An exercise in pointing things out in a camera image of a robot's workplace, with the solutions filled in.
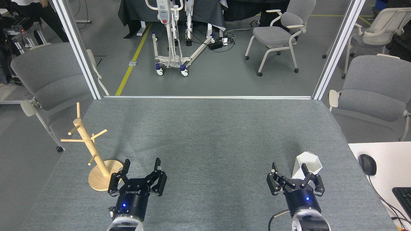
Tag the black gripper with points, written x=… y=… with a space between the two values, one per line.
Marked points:
x=133 y=200
x=301 y=199

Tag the white hexagonal cup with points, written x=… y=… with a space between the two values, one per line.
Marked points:
x=310 y=162

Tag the wooden cup rack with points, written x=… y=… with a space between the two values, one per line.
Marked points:
x=106 y=179

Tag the metal equipment rack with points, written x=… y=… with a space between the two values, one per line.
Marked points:
x=22 y=35

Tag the black computer mouse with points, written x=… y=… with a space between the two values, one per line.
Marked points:
x=367 y=164

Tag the white desk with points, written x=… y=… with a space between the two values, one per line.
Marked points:
x=391 y=160

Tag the black keyboard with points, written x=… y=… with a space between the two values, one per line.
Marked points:
x=404 y=199

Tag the white wheeled stand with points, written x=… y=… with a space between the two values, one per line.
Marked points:
x=171 y=59

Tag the black power strip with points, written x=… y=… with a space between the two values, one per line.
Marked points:
x=215 y=45

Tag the table with dark cloth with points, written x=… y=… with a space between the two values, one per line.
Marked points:
x=138 y=12

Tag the person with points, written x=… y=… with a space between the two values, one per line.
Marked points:
x=32 y=9

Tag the silver table edge rail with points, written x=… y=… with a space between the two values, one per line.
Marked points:
x=208 y=97

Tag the grey chair with cream frame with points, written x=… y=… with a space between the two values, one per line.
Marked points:
x=51 y=77
x=375 y=93
x=276 y=33
x=382 y=29

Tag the silver frame post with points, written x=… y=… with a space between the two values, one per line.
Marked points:
x=337 y=48
x=78 y=48

